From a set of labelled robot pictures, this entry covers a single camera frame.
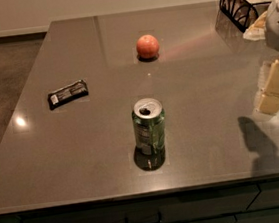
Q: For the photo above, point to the red apple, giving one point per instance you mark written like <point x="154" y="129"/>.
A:
<point x="147" y="47"/>

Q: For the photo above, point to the white napkin pile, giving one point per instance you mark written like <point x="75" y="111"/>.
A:
<point x="256" y="31"/>

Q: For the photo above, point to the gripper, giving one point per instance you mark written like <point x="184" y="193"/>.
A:
<point x="269" y="102"/>

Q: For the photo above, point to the black wire napkin basket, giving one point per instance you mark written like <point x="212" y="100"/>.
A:
<point x="242" y="13"/>

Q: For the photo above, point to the dark drawer with handle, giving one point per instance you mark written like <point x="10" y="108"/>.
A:
<point x="191" y="206"/>

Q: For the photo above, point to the green soda can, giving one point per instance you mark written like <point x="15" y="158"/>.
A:
<point x="148" y="123"/>

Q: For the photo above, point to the black snack bar wrapper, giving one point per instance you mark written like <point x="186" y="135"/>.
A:
<point x="66" y="94"/>

